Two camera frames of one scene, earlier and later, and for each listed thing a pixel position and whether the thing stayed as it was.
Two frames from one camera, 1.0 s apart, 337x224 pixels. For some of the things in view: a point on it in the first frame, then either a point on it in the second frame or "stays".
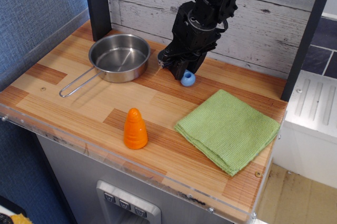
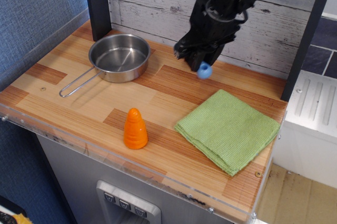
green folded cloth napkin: [229, 130] stays
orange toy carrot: [135, 133] stays
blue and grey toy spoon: [188, 78] -> [205, 70]
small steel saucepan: [117, 58] stays
